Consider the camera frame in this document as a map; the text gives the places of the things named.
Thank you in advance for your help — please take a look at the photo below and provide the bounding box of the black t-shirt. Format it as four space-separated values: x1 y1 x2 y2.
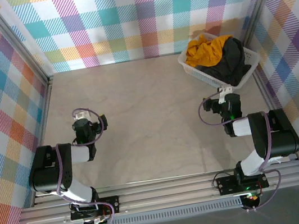
192 34 255 93

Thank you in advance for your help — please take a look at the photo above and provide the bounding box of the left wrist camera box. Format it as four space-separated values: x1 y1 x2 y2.
97 112 110 132

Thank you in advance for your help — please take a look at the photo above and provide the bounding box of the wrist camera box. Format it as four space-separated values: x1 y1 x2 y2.
202 97 220 117
97 112 110 132

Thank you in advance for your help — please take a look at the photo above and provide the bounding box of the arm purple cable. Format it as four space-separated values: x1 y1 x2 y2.
44 104 121 224
195 83 286 217

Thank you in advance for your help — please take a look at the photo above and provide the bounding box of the white plastic mesh basket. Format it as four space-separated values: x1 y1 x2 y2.
174 23 265 98

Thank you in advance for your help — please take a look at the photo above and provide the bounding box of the yellow t-shirt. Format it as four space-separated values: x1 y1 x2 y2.
182 33 238 71

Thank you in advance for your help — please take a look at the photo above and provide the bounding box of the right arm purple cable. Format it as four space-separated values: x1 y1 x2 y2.
195 83 286 217

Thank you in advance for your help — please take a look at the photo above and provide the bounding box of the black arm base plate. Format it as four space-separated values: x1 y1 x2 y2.
215 169 270 196
68 195 122 222

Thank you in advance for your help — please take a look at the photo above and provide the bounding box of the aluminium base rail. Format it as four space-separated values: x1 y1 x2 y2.
12 155 299 224

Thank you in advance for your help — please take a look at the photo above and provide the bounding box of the aluminium frame post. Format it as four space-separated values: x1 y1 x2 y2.
0 0 56 94
235 0 297 47

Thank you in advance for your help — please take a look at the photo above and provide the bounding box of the grey slotted cable duct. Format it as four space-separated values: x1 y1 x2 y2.
80 198 245 224

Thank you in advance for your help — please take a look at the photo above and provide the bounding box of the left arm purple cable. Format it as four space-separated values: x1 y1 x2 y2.
44 104 121 224

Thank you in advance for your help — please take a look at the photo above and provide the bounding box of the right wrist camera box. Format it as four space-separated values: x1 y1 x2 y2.
202 97 220 117

